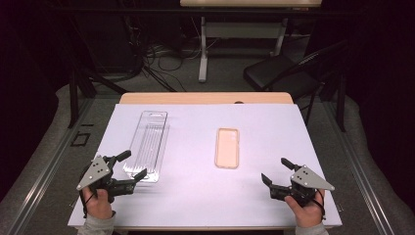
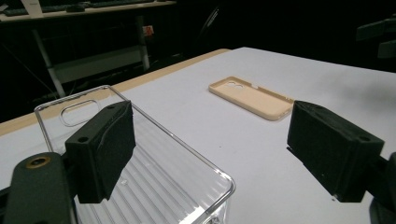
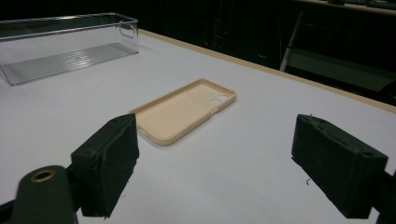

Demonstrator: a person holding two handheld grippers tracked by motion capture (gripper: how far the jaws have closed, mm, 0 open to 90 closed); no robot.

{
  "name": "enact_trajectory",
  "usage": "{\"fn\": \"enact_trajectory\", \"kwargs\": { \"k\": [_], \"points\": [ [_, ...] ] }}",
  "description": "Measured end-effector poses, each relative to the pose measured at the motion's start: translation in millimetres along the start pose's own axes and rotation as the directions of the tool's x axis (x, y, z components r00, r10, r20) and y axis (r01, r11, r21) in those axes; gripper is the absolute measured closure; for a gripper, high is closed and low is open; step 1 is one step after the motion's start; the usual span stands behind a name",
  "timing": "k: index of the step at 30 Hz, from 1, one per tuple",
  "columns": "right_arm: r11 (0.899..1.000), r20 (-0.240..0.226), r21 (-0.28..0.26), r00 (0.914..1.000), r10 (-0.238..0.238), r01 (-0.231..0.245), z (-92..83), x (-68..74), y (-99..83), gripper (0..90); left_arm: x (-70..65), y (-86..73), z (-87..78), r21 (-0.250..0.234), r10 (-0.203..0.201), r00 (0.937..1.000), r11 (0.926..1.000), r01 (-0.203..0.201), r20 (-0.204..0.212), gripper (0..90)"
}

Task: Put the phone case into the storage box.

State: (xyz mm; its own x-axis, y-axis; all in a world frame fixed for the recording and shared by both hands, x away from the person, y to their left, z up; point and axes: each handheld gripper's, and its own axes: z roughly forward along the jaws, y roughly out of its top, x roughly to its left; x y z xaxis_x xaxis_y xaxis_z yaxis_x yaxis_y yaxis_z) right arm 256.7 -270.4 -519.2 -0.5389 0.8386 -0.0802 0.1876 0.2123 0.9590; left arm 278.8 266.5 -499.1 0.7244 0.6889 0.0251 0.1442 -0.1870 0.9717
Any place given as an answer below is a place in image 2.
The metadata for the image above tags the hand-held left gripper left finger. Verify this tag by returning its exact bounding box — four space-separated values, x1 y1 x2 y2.
64 100 137 204

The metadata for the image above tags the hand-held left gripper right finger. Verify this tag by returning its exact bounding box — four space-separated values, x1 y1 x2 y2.
286 100 386 203

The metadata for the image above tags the clear phone case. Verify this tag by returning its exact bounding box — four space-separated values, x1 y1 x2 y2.
34 84 236 224

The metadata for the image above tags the beige phone case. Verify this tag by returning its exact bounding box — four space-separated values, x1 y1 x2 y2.
207 76 295 121

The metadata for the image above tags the white table sheet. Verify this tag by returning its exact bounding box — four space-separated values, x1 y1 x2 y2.
0 46 396 224

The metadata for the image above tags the desk with white legs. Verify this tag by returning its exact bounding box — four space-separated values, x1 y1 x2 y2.
0 0 177 99

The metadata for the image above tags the red and white label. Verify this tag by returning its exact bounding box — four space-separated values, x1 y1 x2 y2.
142 24 155 38

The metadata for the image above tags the dark keyboard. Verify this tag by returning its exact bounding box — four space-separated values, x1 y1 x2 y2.
2 6 68 18
88 0 157 9

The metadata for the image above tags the white card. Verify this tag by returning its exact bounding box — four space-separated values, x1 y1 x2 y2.
20 0 45 19

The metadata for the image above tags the black chair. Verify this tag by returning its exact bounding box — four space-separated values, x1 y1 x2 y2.
186 3 237 57

